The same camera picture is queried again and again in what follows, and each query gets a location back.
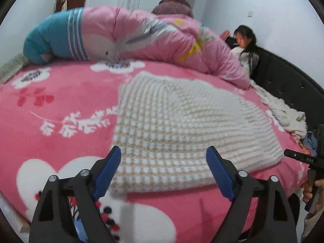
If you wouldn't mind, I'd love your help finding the patterned bed skirt sheet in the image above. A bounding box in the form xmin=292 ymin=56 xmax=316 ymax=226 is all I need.
xmin=0 ymin=194 xmax=30 ymax=242

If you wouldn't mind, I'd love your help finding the pink floral fleece blanket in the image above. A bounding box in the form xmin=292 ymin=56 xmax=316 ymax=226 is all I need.
xmin=1 ymin=61 xmax=307 ymax=242

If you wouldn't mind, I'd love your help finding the beige white houndstooth coat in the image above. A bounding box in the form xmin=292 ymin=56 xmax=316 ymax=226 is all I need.
xmin=111 ymin=71 xmax=283 ymax=193

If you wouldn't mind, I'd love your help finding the pink blue cartoon duvet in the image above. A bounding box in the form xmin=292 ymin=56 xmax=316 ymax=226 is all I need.
xmin=22 ymin=6 xmax=250 ymax=90

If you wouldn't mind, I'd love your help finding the black padded headboard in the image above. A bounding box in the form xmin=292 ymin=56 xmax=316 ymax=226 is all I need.
xmin=251 ymin=47 xmax=324 ymax=131

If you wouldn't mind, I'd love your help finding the seated woman with black hair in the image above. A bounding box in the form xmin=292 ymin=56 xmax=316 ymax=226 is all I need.
xmin=231 ymin=25 xmax=259 ymax=77

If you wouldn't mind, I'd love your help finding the cream fluffy throw blanket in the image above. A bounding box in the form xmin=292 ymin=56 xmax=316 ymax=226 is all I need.
xmin=250 ymin=80 xmax=308 ymax=142

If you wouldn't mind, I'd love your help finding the grey green mattress edge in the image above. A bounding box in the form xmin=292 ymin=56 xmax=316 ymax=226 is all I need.
xmin=0 ymin=53 xmax=30 ymax=84

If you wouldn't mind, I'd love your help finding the operator right hand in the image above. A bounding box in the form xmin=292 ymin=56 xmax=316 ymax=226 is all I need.
xmin=303 ymin=179 xmax=324 ymax=205

